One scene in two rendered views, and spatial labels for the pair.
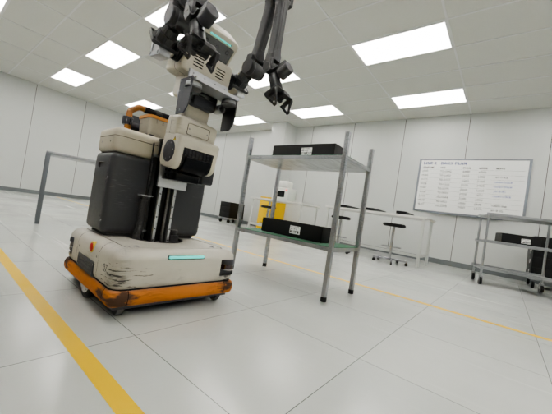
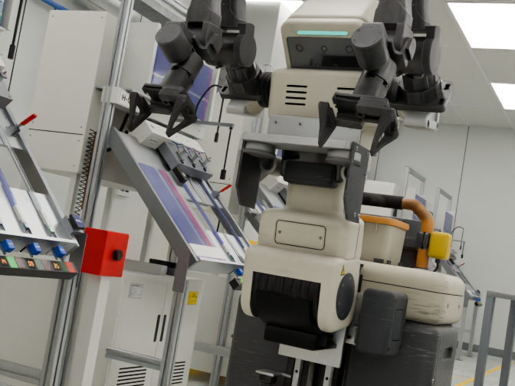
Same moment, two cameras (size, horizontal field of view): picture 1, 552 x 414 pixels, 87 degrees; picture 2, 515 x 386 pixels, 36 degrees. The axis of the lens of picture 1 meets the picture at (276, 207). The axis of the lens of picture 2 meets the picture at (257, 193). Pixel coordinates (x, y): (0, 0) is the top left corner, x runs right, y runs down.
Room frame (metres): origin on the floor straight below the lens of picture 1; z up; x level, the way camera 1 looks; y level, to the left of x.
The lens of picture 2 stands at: (0.87, -1.25, 0.78)
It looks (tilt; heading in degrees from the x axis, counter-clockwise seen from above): 4 degrees up; 76
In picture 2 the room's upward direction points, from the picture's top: 10 degrees clockwise
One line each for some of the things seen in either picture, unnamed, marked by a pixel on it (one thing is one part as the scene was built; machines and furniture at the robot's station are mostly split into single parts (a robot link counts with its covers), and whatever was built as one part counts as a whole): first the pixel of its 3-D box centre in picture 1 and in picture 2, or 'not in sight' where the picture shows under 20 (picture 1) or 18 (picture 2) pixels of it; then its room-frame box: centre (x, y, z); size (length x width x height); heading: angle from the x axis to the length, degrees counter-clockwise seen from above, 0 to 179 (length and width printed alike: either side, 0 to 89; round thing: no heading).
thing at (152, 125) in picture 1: (162, 131); (358, 237); (1.63, 0.70, 0.87); 0.23 x 0.15 x 0.11; 139
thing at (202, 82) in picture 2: not in sight; (172, 81); (1.27, 2.46, 1.52); 0.51 x 0.13 x 0.27; 51
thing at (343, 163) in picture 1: (298, 211); not in sight; (2.29, -0.18, 0.55); 0.91 x 0.46 x 1.10; 51
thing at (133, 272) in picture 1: (151, 260); not in sight; (1.56, 0.62, 0.16); 0.67 x 0.64 x 0.25; 49
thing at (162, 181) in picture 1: (194, 167); (328, 313); (1.49, 0.45, 0.68); 0.28 x 0.27 x 0.25; 139
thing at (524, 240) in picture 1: (517, 240); not in sight; (3.78, -3.19, 0.63); 0.40 x 0.30 x 0.14; 65
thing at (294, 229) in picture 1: (296, 229); not in sight; (2.29, -0.18, 0.41); 0.57 x 0.17 x 0.11; 51
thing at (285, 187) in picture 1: (284, 191); not in sight; (6.78, -0.14, 1.03); 0.44 x 0.37 x 0.46; 57
